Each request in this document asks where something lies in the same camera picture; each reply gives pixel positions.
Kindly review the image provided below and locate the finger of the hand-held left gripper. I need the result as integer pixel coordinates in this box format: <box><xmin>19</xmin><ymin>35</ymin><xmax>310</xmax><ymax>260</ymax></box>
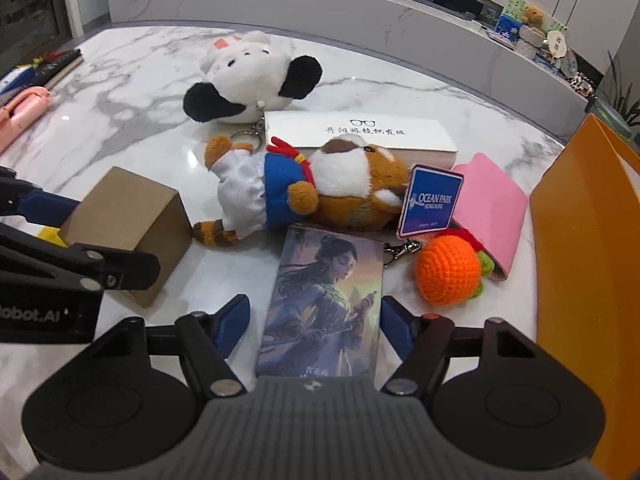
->
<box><xmin>0</xmin><ymin>165</ymin><xmax>82</xmax><ymax>228</ymax></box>
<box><xmin>0</xmin><ymin>224</ymin><xmax>162</xmax><ymax>293</ymax></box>

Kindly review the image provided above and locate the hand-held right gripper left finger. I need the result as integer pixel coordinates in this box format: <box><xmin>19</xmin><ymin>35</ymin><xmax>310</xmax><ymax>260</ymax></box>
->
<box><xmin>117</xmin><ymin>294</ymin><xmax>251</xmax><ymax>398</ymax></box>

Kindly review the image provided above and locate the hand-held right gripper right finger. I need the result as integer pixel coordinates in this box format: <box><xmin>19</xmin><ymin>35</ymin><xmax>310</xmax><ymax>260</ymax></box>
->
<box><xmin>381</xmin><ymin>296</ymin><xmax>536</xmax><ymax>396</ymax></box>

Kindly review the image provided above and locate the brown cardboard box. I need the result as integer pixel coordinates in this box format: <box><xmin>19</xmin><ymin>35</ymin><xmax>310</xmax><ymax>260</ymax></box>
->
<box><xmin>59</xmin><ymin>166</ymin><xmax>194</xmax><ymax>309</ymax></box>

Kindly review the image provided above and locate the orange crocheted fruit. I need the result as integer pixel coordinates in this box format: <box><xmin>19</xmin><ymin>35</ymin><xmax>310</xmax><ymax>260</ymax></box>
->
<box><xmin>414</xmin><ymin>227</ymin><xmax>496</xmax><ymax>307</ymax></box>

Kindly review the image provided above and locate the illustrated card box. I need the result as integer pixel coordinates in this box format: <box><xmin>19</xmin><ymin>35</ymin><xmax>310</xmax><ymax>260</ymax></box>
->
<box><xmin>255</xmin><ymin>223</ymin><xmax>385</xmax><ymax>386</ymax></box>

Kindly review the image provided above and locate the blue white hang tag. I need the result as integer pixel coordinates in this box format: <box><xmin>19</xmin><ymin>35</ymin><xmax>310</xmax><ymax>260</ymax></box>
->
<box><xmin>396</xmin><ymin>163</ymin><xmax>465</xmax><ymax>241</ymax></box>

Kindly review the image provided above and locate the brown red panda plush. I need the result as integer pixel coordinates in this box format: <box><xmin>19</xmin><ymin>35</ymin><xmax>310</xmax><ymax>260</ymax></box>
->
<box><xmin>194</xmin><ymin>135</ymin><xmax>416</xmax><ymax>250</ymax></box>

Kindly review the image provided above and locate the orange storage box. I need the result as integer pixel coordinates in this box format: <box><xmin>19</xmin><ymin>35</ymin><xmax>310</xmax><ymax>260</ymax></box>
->
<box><xmin>529</xmin><ymin>113</ymin><xmax>640</xmax><ymax>401</ymax></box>

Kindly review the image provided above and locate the white black plush dog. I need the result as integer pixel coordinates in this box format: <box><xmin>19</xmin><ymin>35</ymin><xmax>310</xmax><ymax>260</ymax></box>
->
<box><xmin>182</xmin><ymin>30</ymin><xmax>325</xmax><ymax>153</ymax></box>

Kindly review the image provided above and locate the yellow object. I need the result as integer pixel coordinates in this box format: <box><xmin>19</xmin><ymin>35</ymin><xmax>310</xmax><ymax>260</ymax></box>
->
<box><xmin>39</xmin><ymin>225</ymin><xmax>68</xmax><ymax>248</ymax></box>

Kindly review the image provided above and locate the pink plastic case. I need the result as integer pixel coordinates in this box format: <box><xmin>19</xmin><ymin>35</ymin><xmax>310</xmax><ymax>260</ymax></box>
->
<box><xmin>0</xmin><ymin>86</ymin><xmax>53</xmax><ymax>156</ymax></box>

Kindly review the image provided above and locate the dark book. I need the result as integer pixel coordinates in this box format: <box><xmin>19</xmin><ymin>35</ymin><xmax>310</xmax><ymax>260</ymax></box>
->
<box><xmin>30</xmin><ymin>49</ymin><xmax>85</xmax><ymax>91</ymax></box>

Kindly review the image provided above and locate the pink card wallet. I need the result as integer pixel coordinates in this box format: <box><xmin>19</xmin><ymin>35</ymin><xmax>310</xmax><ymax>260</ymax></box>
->
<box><xmin>450</xmin><ymin>152</ymin><xmax>529</xmax><ymax>281</ymax></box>

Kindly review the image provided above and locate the white glasses case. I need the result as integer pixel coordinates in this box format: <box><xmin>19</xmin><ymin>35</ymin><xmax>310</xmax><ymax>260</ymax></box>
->
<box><xmin>263</xmin><ymin>110</ymin><xmax>459</xmax><ymax>171</ymax></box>

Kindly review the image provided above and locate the grey marble media counter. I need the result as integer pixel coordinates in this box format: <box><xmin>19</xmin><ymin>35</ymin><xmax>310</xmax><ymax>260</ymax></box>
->
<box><xmin>107</xmin><ymin>0</ymin><xmax>601</xmax><ymax>126</ymax></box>

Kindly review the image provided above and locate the long-leaf potted plant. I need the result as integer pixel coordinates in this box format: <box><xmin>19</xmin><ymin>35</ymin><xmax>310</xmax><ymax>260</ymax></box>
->
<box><xmin>595</xmin><ymin>50</ymin><xmax>640</xmax><ymax>131</ymax></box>

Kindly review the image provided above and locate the round paper fan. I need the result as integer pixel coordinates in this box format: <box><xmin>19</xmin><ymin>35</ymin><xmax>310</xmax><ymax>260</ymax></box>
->
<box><xmin>546</xmin><ymin>30</ymin><xmax>571</xmax><ymax>58</ymax></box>

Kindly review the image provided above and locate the green picture card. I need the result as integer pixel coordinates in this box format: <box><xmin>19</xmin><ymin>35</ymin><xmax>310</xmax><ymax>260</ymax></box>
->
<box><xmin>502</xmin><ymin>0</ymin><xmax>568</xmax><ymax>31</ymax></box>

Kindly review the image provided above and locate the small brown teddy bear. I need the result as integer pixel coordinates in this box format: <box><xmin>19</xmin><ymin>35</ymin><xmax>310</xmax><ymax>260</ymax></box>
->
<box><xmin>520</xmin><ymin>4</ymin><xmax>547</xmax><ymax>28</ymax></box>

